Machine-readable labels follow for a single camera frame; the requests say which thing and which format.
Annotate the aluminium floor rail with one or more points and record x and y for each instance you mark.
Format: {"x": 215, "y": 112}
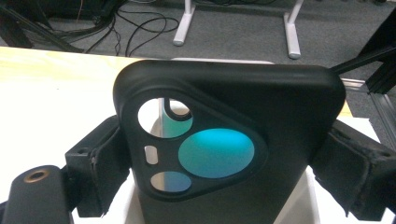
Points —
{"x": 384, "y": 112}
{"x": 353, "y": 83}

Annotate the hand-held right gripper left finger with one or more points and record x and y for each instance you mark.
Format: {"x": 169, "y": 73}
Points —
{"x": 102, "y": 161}

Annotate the black phone case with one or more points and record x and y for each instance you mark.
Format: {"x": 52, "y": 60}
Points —
{"x": 280, "y": 124}

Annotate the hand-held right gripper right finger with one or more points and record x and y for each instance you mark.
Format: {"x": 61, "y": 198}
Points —
{"x": 355, "y": 168}

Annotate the black metal stand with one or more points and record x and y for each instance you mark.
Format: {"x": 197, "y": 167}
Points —
{"x": 379, "y": 56}
{"x": 31, "y": 31}

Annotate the white table cover sheet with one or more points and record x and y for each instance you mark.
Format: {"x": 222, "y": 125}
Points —
{"x": 46, "y": 124}

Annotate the white metal stand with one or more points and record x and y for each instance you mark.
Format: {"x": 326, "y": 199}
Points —
{"x": 292, "y": 34}

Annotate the white plastic bin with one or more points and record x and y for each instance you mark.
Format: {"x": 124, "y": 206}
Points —
{"x": 299, "y": 205}

